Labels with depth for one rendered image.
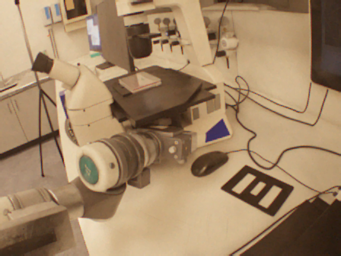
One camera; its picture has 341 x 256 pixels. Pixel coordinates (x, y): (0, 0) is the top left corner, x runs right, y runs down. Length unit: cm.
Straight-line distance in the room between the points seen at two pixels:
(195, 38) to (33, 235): 64
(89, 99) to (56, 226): 33
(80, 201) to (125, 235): 16
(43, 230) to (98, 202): 14
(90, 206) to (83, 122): 23
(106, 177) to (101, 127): 25
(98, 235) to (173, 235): 17
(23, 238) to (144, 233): 29
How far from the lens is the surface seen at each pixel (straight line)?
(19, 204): 38
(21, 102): 276
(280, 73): 99
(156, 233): 52
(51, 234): 34
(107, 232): 55
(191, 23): 71
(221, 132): 73
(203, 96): 57
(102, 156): 36
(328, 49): 28
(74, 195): 42
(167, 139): 49
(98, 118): 58
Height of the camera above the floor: 117
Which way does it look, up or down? 29 degrees down
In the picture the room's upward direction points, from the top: 10 degrees counter-clockwise
